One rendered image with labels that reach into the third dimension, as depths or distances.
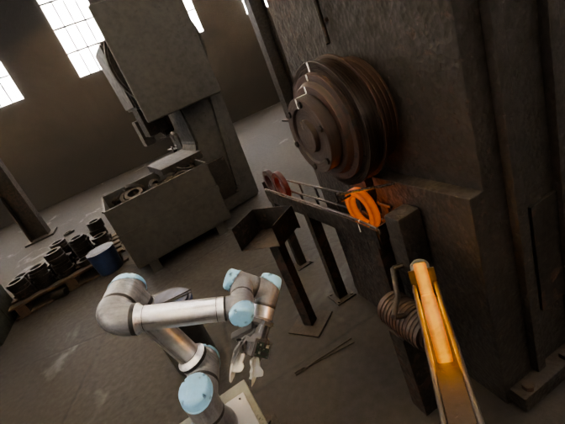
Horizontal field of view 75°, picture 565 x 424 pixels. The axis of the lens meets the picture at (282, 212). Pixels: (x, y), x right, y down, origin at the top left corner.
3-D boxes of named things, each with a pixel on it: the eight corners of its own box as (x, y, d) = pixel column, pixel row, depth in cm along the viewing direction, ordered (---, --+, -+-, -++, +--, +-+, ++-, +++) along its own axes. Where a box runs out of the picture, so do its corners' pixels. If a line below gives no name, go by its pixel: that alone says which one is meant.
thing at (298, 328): (296, 308, 232) (251, 209, 204) (334, 311, 216) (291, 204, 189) (281, 332, 217) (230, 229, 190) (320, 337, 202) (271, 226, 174)
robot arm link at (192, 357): (199, 401, 137) (88, 307, 116) (203, 369, 151) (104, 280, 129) (225, 386, 135) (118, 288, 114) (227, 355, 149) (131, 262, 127)
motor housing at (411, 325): (428, 381, 157) (398, 282, 136) (472, 419, 137) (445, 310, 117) (404, 400, 153) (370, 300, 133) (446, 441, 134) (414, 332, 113)
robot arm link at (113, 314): (79, 321, 104) (253, 301, 108) (93, 297, 114) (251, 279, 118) (90, 352, 109) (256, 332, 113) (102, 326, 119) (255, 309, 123)
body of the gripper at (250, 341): (250, 357, 116) (260, 318, 120) (235, 352, 122) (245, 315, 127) (268, 361, 120) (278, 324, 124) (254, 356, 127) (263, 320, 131)
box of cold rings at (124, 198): (213, 210, 458) (185, 151, 428) (237, 226, 385) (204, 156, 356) (134, 253, 425) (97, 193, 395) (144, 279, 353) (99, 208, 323)
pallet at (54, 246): (122, 241, 486) (104, 212, 469) (129, 259, 416) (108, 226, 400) (27, 291, 446) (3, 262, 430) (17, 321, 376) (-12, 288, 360)
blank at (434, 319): (430, 281, 93) (417, 283, 94) (442, 320, 79) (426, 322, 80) (444, 331, 97) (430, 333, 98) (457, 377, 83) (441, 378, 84)
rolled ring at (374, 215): (366, 194, 137) (373, 191, 138) (339, 187, 154) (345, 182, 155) (379, 236, 144) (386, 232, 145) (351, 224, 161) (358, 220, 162)
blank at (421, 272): (422, 251, 107) (409, 254, 108) (430, 280, 93) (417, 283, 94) (434, 297, 111) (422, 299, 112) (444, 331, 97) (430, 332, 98)
